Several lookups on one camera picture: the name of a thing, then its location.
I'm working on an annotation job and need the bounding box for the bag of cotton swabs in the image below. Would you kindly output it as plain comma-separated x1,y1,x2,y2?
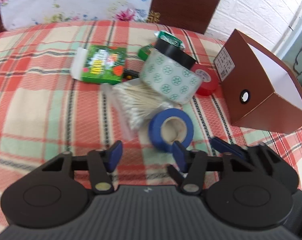
101,79,184,139

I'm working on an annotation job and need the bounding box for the green patterned white tape roll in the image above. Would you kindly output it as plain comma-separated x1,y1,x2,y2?
140,47,203,105

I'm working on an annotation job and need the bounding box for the red plaid tablecloth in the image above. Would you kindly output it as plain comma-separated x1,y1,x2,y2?
0,20,302,233

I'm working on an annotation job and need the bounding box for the brown wooden chair back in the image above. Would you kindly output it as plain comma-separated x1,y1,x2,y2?
149,0,228,34

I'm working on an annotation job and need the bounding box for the green foil packet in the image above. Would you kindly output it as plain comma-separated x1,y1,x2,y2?
155,31,185,49

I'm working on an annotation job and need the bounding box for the green printed box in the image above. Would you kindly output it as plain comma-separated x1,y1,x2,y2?
70,44,128,85

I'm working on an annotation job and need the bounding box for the small green box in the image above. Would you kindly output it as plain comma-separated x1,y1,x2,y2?
137,44,155,61

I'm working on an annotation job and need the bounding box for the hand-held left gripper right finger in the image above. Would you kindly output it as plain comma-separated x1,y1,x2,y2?
167,141,253,196

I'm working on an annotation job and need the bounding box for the black tape roll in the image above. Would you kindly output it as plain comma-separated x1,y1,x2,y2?
154,38,196,69

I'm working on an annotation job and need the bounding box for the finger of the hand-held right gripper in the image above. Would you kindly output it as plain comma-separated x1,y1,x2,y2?
210,136,247,159

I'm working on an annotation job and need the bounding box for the floral white cushion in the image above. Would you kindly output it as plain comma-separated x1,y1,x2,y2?
0,0,158,30

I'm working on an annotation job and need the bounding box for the blue tape roll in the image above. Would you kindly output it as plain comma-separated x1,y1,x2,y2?
148,109,194,153

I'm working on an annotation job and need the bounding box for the white door frame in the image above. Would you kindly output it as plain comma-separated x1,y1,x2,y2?
271,0,302,55

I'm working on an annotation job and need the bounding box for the brown cardboard storage box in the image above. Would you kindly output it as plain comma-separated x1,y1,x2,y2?
214,29,302,134

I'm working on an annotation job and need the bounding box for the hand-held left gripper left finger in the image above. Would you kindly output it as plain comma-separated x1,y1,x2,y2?
41,140,123,195

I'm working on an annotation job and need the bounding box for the red tape roll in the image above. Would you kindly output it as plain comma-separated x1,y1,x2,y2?
192,64,218,96

